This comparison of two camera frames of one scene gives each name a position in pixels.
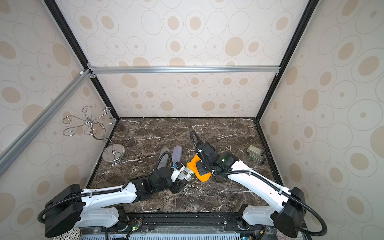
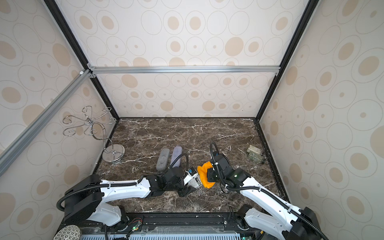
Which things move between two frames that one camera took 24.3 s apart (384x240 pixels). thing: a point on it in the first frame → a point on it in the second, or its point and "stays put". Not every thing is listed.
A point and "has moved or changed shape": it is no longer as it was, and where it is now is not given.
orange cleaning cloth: x=192 y=166 has moved or changed shape
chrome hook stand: x=96 y=125 stays put
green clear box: x=255 y=153 stays put
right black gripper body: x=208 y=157 → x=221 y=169
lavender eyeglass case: x=176 y=155 stays put
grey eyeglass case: x=163 y=163 stays put
